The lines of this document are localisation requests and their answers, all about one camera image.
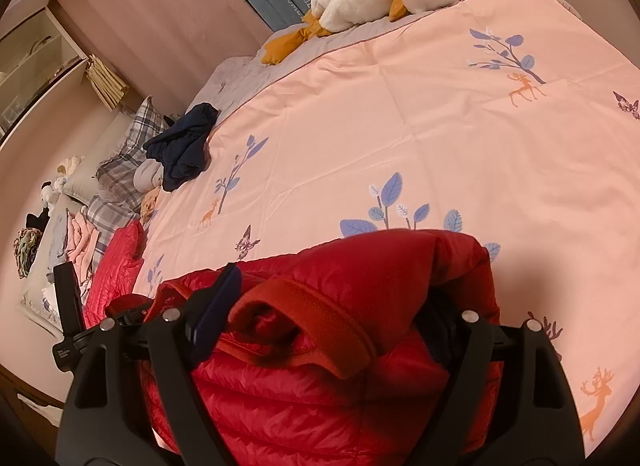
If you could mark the white wall shelf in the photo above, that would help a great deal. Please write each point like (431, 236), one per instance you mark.
(37, 54)

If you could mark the red puffer jacket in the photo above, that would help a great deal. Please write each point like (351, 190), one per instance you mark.
(320, 362)
(117, 272)

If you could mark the pink deer print duvet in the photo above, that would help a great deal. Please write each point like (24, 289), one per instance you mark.
(507, 120)

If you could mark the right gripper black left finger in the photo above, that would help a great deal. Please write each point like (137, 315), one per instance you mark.
(133, 400)

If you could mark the pink clothes pile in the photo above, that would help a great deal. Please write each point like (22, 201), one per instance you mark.
(74, 240)

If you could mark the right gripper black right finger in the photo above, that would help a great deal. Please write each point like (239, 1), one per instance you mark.
(534, 420)

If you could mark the small plush toys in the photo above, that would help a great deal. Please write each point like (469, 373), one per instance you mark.
(28, 239)

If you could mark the plaid pillow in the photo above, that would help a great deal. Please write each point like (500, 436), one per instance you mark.
(118, 201)

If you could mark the folded red puffer jacket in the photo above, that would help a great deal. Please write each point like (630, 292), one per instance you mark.
(117, 272)

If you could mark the dark navy garment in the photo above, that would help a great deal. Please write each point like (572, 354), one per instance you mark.
(181, 148)

